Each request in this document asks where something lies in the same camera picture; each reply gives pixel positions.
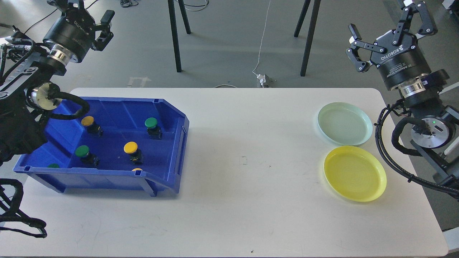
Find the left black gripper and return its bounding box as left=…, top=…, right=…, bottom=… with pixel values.
left=43, top=0, right=115, bottom=63

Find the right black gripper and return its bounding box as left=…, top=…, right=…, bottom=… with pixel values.
left=346, top=0, right=438, bottom=91

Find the green button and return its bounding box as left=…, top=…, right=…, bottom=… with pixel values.
left=144, top=117, right=162, bottom=139
left=74, top=145, right=100, bottom=168

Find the yellow button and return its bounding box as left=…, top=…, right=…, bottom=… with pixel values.
left=123, top=142, right=144, bottom=164
left=81, top=116, right=103, bottom=137

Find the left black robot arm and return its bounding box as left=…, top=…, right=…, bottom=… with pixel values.
left=0, top=0, right=115, bottom=163

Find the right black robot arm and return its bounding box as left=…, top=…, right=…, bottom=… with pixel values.
left=346, top=0, right=458, bottom=199

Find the light green plate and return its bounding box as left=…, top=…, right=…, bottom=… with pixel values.
left=317, top=102, right=373, bottom=146

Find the yellow plate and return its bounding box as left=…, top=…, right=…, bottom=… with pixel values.
left=323, top=146, right=387, bottom=202

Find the black stand leg left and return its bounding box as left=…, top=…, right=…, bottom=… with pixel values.
left=167, top=0, right=191, bottom=72

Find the black stand leg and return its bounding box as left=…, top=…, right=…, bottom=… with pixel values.
left=294, top=0, right=321, bottom=77
left=167, top=0, right=191, bottom=72

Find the black stand leg right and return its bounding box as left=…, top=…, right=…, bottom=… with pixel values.
left=294, top=0, right=321, bottom=77

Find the blue plastic storage bin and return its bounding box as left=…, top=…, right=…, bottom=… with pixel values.
left=13, top=97, right=190, bottom=197

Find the white power adapter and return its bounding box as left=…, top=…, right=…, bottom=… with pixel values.
left=256, top=74, right=275, bottom=88

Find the white power cable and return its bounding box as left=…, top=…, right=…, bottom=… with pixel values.
left=252, top=0, right=271, bottom=77

